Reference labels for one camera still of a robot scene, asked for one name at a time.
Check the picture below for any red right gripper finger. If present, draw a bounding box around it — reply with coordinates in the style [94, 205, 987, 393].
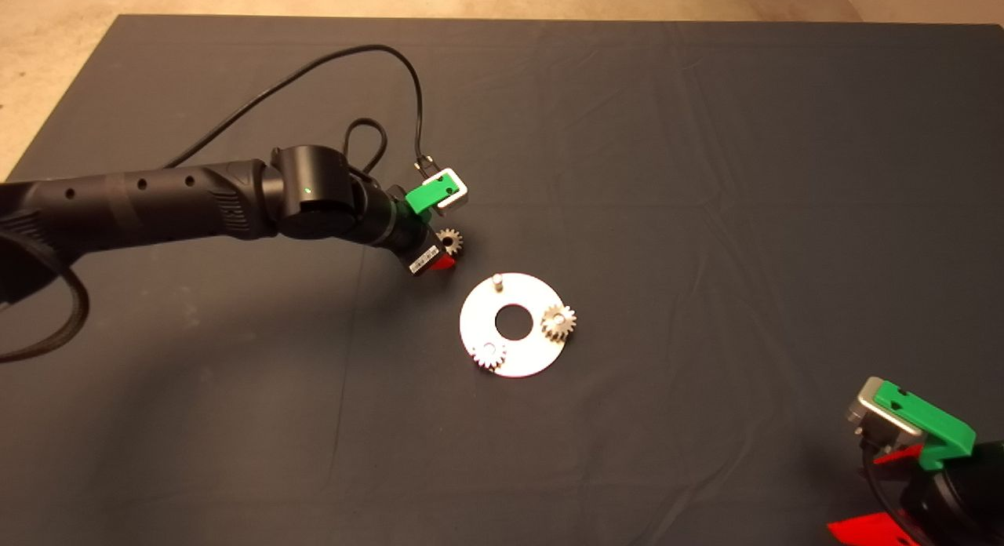
[872, 446, 926, 467]
[828, 512, 922, 546]

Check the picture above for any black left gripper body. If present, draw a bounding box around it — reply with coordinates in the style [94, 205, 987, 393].
[384, 185, 445, 278]

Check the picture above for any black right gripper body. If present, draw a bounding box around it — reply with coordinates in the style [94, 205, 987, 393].
[900, 440, 1004, 546]

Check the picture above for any round metal carrier plate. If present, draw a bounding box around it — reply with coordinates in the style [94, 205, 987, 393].
[460, 273, 567, 378]

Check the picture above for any dark grey table cloth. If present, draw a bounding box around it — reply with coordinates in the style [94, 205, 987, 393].
[0, 14, 1004, 546]

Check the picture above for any green right wrist camera mount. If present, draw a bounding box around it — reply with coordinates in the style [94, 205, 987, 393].
[873, 380, 978, 474]

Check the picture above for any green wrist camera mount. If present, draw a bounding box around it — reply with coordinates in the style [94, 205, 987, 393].
[873, 380, 978, 474]
[406, 175, 460, 216]

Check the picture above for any green left wrist camera mount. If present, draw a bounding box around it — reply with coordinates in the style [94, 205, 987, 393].
[406, 175, 460, 216]

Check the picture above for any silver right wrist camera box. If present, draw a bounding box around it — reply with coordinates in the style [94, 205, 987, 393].
[847, 377, 927, 446]

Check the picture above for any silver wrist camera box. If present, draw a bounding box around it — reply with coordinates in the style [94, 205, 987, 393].
[847, 377, 927, 446]
[424, 168, 470, 212]

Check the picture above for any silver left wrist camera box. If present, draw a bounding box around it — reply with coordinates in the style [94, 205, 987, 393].
[424, 168, 470, 212]

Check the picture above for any braided black left gripper cable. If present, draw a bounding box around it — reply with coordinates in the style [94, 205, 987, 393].
[342, 118, 389, 180]

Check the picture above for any smooth black left camera cable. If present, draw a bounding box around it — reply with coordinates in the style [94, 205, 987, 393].
[163, 45, 434, 180]

